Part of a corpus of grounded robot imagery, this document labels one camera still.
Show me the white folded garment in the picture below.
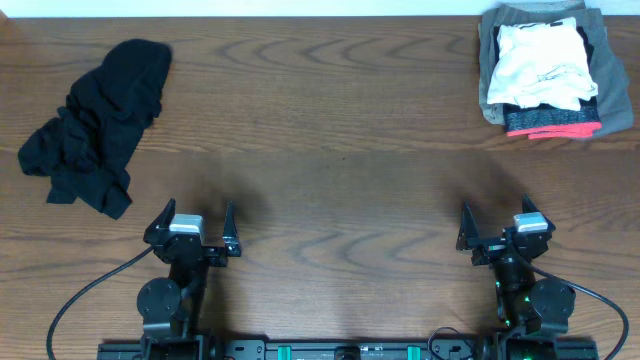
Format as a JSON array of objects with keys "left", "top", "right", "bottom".
[{"left": 487, "top": 17, "right": 599, "bottom": 111}]

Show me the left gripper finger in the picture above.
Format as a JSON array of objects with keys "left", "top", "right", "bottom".
[
  {"left": 222, "top": 202, "right": 242, "bottom": 257},
  {"left": 147, "top": 198, "right": 176, "bottom": 233}
]

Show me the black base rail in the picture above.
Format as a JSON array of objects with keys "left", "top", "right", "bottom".
[{"left": 96, "top": 337, "right": 599, "bottom": 360}]

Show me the black garment with red hem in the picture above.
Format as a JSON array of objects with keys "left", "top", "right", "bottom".
[{"left": 499, "top": 26, "right": 602, "bottom": 139}]

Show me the black t-shirt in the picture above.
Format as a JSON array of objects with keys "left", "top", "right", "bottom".
[{"left": 18, "top": 39, "right": 172, "bottom": 219}]

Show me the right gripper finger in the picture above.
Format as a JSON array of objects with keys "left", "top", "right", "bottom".
[
  {"left": 456, "top": 202, "right": 479, "bottom": 251},
  {"left": 521, "top": 194, "right": 554, "bottom": 230}
]

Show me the grey folded garment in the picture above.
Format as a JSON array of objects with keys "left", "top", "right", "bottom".
[{"left": 478, "top": 1, "right": 634, "bottom": 138}]

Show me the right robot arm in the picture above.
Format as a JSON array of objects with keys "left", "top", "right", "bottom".
[{"left": 456, "top": 196, "right": 576, "bottom": 359}]

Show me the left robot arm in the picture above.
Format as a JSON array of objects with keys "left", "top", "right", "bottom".
[{"left": 137, "top": 199, "right": 242, "bottom": 360}]

